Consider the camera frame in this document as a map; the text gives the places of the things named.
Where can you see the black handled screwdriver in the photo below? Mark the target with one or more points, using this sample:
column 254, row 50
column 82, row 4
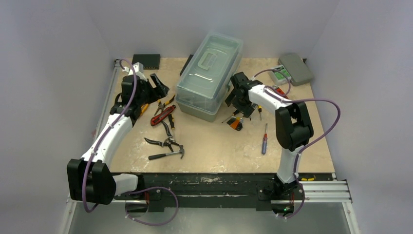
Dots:
column 171, row 122

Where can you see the yellow handled pliers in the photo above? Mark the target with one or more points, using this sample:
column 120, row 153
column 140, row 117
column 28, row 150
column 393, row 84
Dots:
column 144, row 109

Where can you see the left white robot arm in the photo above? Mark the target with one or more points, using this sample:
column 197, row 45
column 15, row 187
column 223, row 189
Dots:
column 89, row 176

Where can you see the black handled hammer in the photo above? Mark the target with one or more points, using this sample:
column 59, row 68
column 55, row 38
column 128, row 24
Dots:
column 181, row 152

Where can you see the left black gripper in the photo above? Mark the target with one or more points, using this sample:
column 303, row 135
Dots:
column 160, row 89

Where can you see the orange hex key set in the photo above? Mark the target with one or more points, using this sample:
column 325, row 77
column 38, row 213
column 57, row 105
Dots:
column 235, row 123

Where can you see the red black utility knife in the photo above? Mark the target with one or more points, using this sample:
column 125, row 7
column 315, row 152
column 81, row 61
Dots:
column 160, row 117

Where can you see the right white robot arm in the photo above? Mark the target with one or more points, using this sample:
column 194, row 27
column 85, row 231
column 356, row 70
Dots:
column 292, row 121

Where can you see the red adjustable wrench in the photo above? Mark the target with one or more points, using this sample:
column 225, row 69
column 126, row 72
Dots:
column 280, row 91

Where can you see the black yellow stubby screwdriver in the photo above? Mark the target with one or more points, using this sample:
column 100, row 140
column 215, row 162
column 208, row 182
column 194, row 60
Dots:
column 232, row 115

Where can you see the translucent green tool box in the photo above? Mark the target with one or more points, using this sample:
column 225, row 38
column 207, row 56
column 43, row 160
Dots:
column 205, row 82

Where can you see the blue red screwdriver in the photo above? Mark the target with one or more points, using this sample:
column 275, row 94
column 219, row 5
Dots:
column 264, row 142

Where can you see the grey plastic case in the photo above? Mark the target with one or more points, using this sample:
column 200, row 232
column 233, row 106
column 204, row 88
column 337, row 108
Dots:
column 298, row 70

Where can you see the black network switch box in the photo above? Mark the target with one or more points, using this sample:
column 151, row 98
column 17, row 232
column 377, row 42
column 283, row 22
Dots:
column 149, row 61

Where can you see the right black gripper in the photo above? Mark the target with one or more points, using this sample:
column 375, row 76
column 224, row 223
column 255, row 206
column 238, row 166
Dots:
column 238, row 98

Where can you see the green white screw box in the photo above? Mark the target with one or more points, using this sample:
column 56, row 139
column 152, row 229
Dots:
column 279, row 75

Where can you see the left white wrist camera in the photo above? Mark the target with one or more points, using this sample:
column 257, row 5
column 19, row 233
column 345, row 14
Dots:
column 139, row 70

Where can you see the small black flat box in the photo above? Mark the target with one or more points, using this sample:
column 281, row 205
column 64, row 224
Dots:
column 186, row 64

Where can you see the yellow black needle pliers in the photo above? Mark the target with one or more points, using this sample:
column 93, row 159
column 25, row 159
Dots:
column 162, row 105

